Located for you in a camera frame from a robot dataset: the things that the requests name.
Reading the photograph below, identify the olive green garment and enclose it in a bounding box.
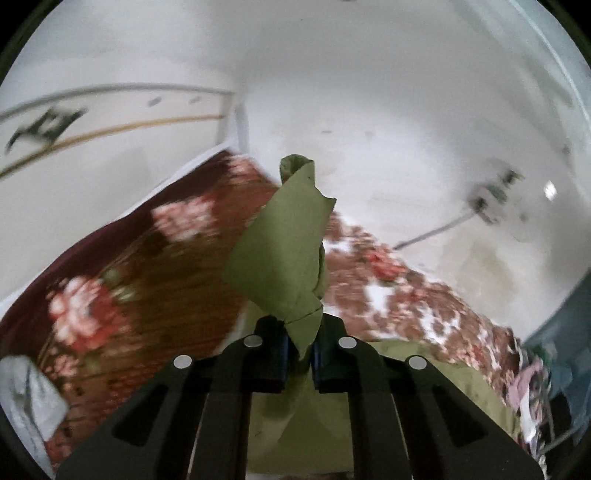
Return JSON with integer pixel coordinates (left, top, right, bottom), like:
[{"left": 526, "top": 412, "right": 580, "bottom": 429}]
[{"left": 224, "top": 154, "right": 525, "bottom": 478}]

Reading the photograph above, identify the white cloth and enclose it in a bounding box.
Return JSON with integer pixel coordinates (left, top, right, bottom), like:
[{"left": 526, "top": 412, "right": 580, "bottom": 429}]
[{"left": 0, "top": 354, "right": 71, "bottom": 479}]

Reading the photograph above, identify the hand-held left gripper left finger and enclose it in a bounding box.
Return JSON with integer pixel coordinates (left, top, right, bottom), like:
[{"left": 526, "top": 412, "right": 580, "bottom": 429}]
[{"left": 55, "top": 316, "right": 291, "bottom": 480}]

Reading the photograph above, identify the white panel with gold trim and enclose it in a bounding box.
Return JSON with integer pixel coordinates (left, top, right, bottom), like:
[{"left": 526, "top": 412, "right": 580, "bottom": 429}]
[{"left": 0, "top": 83, "right": 251, "bottom": 315}]

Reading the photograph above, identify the blue-grey cabinet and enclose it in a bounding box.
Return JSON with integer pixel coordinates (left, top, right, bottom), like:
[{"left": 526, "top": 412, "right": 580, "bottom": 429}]
[{"left": 522, "top": 272, "right": 591, "bottom": 418}]

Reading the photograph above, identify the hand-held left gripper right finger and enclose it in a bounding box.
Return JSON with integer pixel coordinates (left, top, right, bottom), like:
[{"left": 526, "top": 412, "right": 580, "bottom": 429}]
[{"left": 312, "top": 313, "right": 544, "bottom": 480}]

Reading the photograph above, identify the pile of pink patterned clothes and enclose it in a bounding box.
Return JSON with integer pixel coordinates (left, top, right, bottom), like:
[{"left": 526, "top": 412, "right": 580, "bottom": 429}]
[{"left": 505, "top": 342, "right": 560, "bottom": 468}]

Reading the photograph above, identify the maroon floral blanket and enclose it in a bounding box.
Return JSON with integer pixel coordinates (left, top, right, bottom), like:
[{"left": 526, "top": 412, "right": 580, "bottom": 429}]
[{"left": 0, "top": 150, "right": 283, "bottom": 468}]

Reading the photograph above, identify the grey wall cable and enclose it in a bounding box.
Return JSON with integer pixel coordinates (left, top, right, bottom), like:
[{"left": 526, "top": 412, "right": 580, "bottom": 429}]
[{"left": 394, "top": 209, "right": 477, "bottom": 251}]

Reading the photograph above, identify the wall socket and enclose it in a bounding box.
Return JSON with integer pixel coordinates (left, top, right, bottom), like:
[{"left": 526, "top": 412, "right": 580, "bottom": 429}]
[{"left": 466, "top": 159, "right": 525, "bottom": 226}]

